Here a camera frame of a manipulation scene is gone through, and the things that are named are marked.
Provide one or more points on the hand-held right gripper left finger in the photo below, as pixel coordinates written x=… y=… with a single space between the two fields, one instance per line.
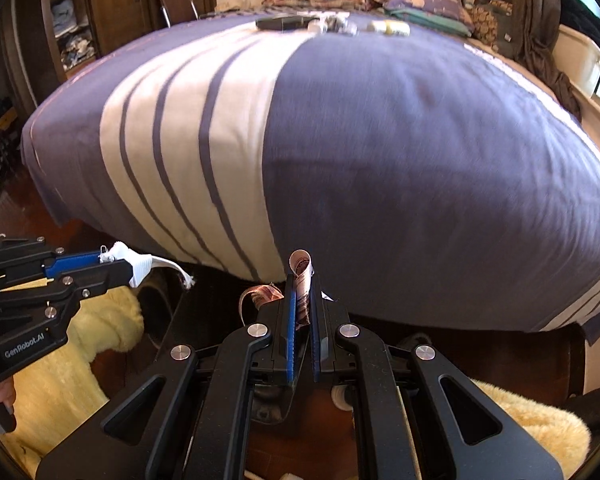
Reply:
x=292 y=340

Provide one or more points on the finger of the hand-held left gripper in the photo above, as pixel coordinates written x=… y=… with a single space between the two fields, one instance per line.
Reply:
x=77 y=264
x=100 y=277

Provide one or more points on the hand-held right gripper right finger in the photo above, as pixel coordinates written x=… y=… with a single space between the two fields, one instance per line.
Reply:
x=322 y=345

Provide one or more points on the white cloth scrap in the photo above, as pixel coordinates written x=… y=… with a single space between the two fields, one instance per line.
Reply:
x=140 y=262

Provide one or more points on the striped ribbon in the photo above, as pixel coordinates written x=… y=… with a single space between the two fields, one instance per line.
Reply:
x=302 y=270

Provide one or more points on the yellow fluffy rug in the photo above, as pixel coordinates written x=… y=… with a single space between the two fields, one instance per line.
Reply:
x=55 y=385

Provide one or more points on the blue white striped blanket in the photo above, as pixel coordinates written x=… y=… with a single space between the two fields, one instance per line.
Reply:
x=380 y=160

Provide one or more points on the stack of folded clothes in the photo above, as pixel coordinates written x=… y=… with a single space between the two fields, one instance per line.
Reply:
x=70 y=15

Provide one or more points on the dark wooden wardrobe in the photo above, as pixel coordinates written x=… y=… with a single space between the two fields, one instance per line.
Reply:
x=120 y=0

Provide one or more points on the grey black patterned bed sheet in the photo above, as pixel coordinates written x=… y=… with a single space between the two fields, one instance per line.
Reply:
x=235 y=11

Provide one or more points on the black box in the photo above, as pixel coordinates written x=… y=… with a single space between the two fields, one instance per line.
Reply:
x=280 y=23

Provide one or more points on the yellow bottle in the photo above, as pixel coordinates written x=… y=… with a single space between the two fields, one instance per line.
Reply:
x=390 y=28

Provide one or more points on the teal pillow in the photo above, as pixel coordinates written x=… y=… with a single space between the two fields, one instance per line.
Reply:
x=435 y=22

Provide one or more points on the purple elephant print pillow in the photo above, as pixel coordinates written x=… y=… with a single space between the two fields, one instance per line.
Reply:
x=425 y=2

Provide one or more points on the brown patterned cushion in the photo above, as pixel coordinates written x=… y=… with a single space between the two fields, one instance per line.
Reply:
x=482 y=22

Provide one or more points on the grey-green cushion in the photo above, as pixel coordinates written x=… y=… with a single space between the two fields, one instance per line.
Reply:
x=507 y=35

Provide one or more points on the white storage box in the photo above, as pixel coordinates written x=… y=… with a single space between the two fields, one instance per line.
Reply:
x=577 y=57

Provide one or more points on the brown curtain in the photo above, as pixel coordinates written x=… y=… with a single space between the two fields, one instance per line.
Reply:
x=530 y=20

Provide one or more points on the black jacket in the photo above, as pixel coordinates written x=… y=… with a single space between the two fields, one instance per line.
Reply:
x=580 y=12

